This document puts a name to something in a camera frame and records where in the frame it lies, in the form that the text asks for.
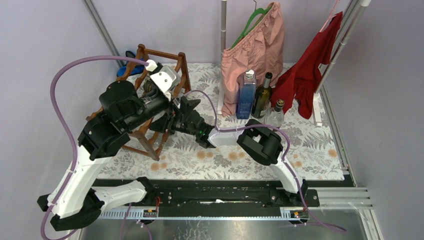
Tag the silver centre clothes pole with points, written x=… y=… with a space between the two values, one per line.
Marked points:
x=223 y=26

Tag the green clothes hanger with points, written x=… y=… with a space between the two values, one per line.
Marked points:
x=256 y=16

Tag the brown wooden wine rack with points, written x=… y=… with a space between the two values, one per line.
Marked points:
x=123 y=119

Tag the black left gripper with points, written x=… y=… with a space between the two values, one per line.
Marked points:
x=186 y=106

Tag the dark green wine bottle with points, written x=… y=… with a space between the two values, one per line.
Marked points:
x=262 y=97

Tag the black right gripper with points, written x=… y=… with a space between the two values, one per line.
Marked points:
x=160 y=125

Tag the clear slim glass bottle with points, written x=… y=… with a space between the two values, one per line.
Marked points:
x=150 y=89

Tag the white clothes pole base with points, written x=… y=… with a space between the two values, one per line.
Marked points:
x=317 y=111

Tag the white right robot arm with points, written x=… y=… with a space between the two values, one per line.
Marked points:
x=263 y=143

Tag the pink clothes hanger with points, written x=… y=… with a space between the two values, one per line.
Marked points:
x=331 y=14

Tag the floral patterned table mat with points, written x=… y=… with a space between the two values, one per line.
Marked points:
x=312 y=152

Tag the red shirt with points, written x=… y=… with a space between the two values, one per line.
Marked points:
x=300 y=82

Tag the blue glass bottle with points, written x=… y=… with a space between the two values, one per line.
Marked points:
x=247 y=88

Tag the clear labelled bottle black cap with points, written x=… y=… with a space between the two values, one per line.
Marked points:
x=275 y=115

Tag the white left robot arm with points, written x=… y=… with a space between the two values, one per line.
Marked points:
x=74 y=204

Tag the silver metal clothes pole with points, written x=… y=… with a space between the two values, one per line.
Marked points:
x=351 y=17

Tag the pink shorts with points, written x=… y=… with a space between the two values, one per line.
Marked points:
x=261 y=51

